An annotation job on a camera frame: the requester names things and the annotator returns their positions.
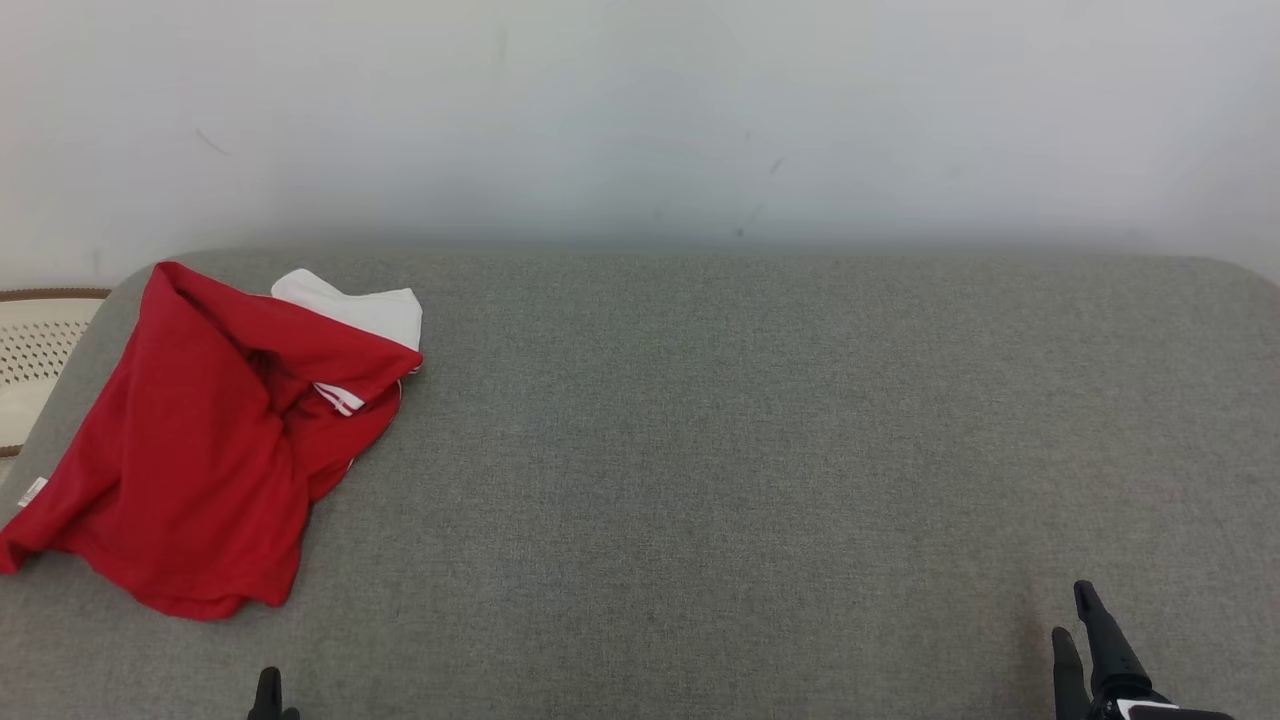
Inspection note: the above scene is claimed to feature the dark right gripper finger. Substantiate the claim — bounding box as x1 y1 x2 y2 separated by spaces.
1074 580 1153 700
1051 627 1093 720

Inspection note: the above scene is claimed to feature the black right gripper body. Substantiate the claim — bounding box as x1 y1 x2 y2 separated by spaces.
1090 689 1237 720

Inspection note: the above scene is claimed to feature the red jersey with white sleeves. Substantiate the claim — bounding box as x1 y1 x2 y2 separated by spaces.
0 261 424 622

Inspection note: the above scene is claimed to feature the white basket with brown rim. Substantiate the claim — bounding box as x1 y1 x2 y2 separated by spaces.
0 288 112 459

